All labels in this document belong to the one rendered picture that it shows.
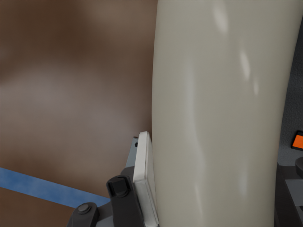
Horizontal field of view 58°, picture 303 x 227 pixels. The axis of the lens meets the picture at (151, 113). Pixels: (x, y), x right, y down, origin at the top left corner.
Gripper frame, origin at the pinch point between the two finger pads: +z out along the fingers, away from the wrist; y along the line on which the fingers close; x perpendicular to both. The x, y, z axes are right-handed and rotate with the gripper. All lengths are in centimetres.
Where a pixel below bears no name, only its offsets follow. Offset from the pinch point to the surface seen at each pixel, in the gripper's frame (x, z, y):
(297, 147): -44, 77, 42
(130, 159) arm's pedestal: -38, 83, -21
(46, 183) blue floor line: -42, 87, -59
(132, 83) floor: -9, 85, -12
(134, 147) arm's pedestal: -33, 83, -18
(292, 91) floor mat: -24, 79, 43
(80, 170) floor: -39, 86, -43
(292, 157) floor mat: -49, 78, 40
